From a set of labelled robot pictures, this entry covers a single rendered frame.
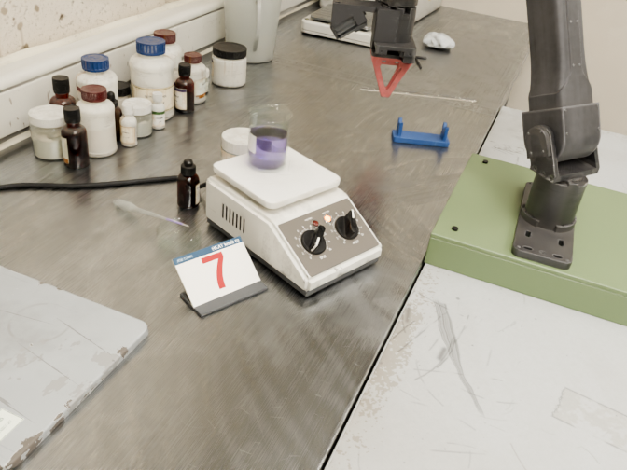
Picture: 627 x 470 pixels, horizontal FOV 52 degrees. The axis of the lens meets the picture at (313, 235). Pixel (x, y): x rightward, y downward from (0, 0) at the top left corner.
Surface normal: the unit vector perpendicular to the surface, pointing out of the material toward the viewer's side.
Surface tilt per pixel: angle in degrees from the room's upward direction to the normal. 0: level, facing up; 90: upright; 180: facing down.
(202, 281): 40
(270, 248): 90
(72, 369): 0
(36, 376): 0
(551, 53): 88
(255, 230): 90
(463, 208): 0
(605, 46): 90
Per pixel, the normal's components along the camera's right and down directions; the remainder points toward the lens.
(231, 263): 0.50, -0.33
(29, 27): 0.92, 0.29
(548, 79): -0.84, 0.01
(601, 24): -0.39, 0.47
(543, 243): 0.11, -0.84
